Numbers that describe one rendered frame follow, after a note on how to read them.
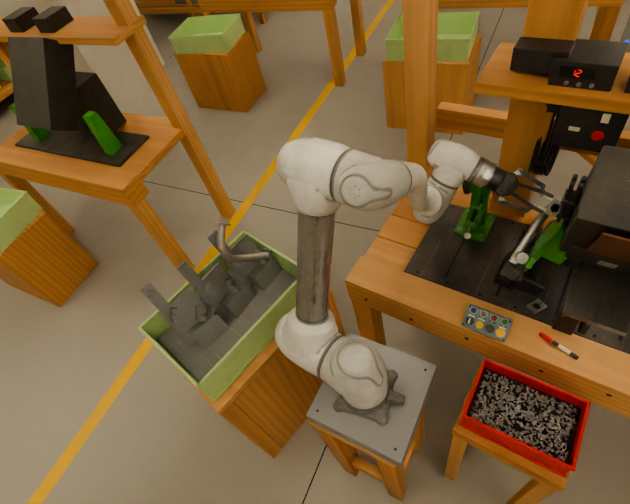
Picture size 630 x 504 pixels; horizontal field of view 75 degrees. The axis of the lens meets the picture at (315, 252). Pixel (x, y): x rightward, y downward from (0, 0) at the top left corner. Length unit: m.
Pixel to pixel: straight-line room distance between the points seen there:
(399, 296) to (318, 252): 0.62
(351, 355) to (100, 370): 2.24
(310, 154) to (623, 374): 1.19
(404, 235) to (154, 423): 1.84
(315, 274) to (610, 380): 0.98
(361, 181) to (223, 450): 1.96
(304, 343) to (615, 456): 1.69
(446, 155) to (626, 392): 0.91
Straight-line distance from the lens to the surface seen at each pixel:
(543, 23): 1.49
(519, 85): 1.46
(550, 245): 1.49
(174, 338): 1.89
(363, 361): 1.22
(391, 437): 1.43
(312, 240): 1.09
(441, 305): 1.63
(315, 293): 1.19
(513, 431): 1.51
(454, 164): 1.43
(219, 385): 1.70
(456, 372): 2.49
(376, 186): 0.89
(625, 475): 2.52
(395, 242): 1.83
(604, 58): 1.45
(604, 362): 1.64
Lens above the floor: 2.30
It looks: 50 degrees down
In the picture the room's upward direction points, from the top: 18 degrees counter-clockwise
